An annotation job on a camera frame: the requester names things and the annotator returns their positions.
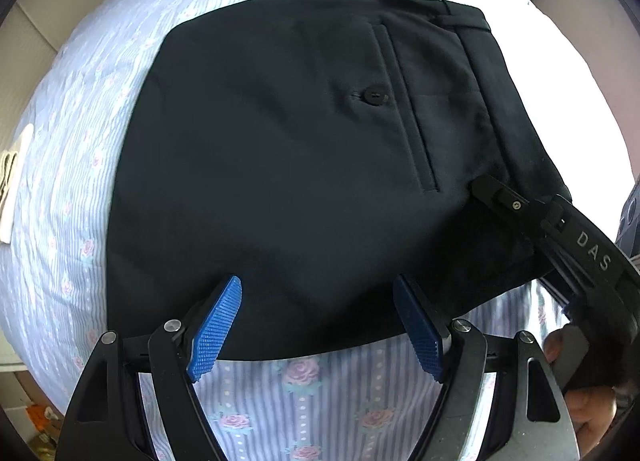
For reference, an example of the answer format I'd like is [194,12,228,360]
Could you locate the black dress pants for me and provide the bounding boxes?
[105,0,568,360]

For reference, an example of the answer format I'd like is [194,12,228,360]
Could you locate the right human hand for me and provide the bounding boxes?
[542,325,617,459]

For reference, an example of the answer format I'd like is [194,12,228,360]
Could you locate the light blue striped bed sheet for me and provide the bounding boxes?
[1,0,632,460]

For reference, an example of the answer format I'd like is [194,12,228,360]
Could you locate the cream folded cloth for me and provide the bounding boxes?
[0,123,35,244]

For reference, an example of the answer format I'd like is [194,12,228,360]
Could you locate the cream wardrobe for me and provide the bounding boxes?
[0,0,141,162]

